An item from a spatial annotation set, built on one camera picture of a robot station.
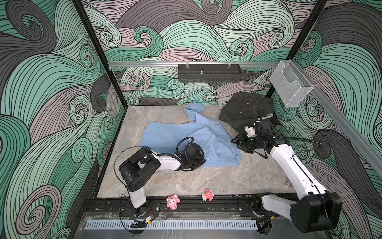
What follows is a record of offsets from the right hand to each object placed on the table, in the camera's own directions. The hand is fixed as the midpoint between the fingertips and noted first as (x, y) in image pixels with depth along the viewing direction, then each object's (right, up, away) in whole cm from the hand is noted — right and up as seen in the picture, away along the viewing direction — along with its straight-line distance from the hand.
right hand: (234, 142), depth 79 cm
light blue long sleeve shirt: (-5, -7, +13) cm, 16 cm away
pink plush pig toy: (-33, -29, -6) cm, 44 cm away
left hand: (-13, -12, +9) cm, 20 cm away
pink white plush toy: (-14, -27, -3) cm, 30 cm away
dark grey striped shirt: (+17, +19, +32) cm, 41 cm away
